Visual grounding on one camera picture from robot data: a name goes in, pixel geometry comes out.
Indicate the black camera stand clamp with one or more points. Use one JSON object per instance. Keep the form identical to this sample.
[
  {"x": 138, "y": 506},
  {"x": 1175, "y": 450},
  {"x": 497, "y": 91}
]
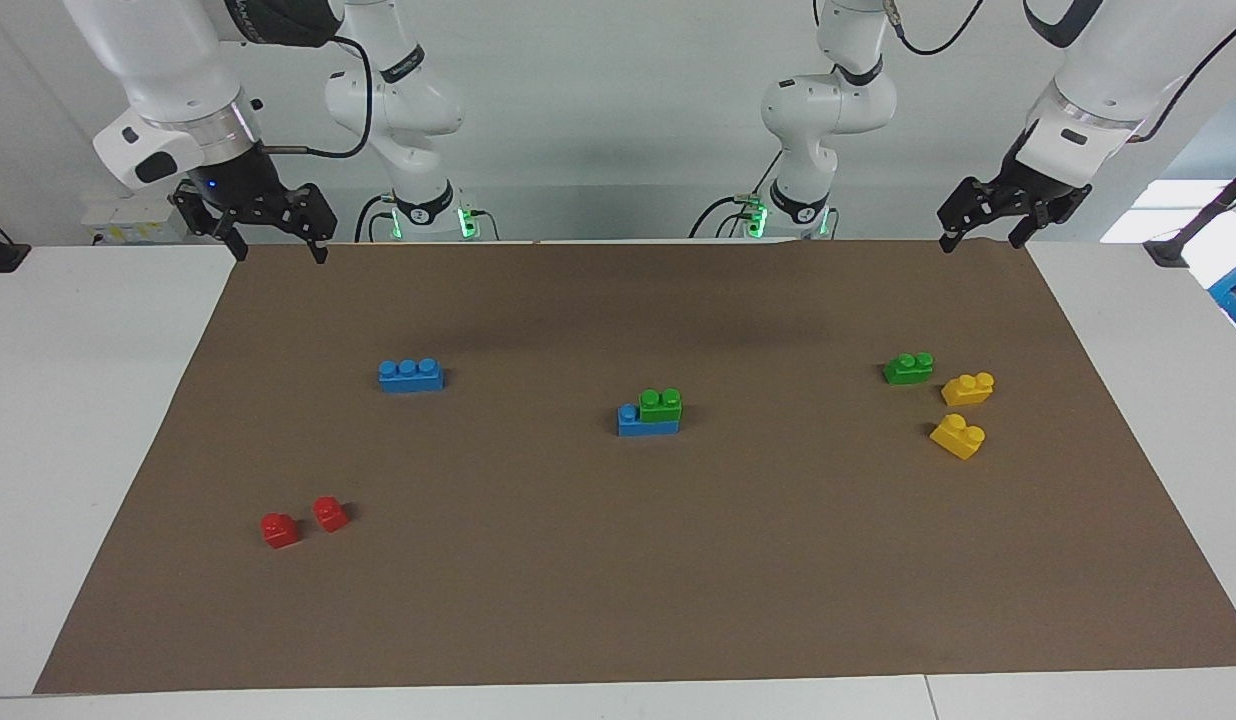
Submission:
[{"x": 1193, "y": 225}]

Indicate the brown table mat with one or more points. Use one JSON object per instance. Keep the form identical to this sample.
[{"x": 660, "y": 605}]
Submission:
[{"x": 618, "y": 560}]

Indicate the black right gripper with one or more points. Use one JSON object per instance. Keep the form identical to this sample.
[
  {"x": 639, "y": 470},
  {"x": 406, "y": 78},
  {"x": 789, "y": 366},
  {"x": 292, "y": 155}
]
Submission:
[{"x": 243, "y": 195}]

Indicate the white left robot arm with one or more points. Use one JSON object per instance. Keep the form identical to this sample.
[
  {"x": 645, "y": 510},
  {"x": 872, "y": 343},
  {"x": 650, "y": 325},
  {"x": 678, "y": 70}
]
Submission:
[{"x": 1108, "y": 90}]

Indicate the white power strip box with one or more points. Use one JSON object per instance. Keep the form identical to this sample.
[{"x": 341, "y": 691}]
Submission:
[{"x": 128, "y": 218}]

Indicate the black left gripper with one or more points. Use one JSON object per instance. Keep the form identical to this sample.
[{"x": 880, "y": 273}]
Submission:
[{"x": 1028, "y": 185}]

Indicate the yellow two-stud toy block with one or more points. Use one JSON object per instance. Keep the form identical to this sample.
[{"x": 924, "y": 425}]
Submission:
[
  {"x": 968, "y": 390},
  {"x": 956, "y": 438}
]

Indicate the red small toy block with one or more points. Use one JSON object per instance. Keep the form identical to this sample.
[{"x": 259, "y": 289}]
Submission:
[
  {"x": 279, "y": 531},
  {"x": 329, "y": 515}
]

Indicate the black table clamp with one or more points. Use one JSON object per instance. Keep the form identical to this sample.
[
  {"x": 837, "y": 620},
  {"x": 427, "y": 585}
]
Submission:
[{"x": 0, "y": 255}]

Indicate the blue three-stud toy block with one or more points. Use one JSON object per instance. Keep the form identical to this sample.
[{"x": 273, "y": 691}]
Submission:
[
  {"x": 633, "y": 424},
  {"x": 410, "y": 376}
]

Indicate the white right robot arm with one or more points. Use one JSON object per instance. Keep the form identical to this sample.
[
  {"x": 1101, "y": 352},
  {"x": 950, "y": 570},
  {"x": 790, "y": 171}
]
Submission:
[{"x": 168, "y": 70}]

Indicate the green two-stud toy block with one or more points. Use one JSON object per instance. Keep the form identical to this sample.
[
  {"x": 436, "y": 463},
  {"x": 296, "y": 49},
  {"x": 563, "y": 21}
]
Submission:
[
  {"x": 906, "y": 370},
  {"x": 661, "y": 405}
]

